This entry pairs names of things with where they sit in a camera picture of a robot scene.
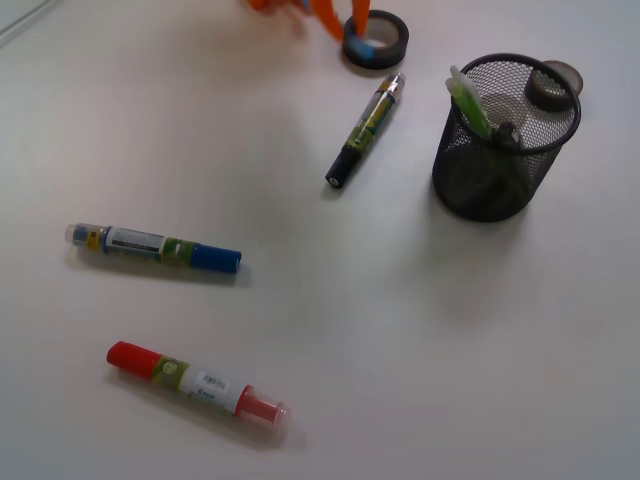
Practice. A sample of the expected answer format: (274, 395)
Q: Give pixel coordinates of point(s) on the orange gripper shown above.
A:
(324, 12)

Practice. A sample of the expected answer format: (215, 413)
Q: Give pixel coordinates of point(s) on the white dotted pen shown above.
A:
(466, 97)

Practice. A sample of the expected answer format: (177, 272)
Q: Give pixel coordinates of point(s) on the green mechanical pencil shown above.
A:
(466, 97)

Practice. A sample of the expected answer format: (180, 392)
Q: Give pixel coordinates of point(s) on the dark blue mechanical pencil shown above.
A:
(505, 165)

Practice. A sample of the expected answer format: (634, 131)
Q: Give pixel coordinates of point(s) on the light blue pen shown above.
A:
(356, 49)

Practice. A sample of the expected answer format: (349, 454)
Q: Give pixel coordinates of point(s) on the silver grey pen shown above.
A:
(508, 136)

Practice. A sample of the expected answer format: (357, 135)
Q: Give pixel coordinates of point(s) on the black mesh pen holder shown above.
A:
(532, 112)

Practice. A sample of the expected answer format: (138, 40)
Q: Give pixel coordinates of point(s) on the black tape roll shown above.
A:
(388, 34)

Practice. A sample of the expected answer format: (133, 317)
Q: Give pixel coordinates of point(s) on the black cap whiteboard marker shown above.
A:
(370, 124)

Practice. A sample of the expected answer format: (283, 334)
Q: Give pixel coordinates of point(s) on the blue cap whiteboard marker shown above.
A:
(118, 241)

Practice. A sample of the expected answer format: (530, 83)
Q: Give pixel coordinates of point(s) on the red cap whiteboard marker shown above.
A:
(238, 399)

